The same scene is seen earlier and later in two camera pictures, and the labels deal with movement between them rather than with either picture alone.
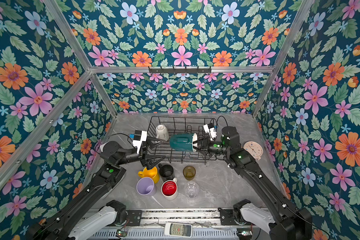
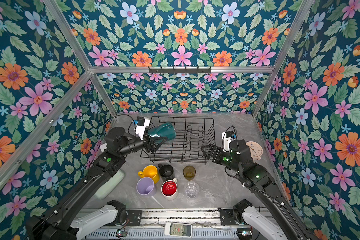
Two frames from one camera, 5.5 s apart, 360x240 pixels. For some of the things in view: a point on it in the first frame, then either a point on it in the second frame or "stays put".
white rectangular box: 101,146 stays put
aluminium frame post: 63,26 stays put
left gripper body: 141,153 -> 147,145
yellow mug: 152,173 stays put
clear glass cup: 192,190 stays put
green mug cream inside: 187,142 -> 166,129
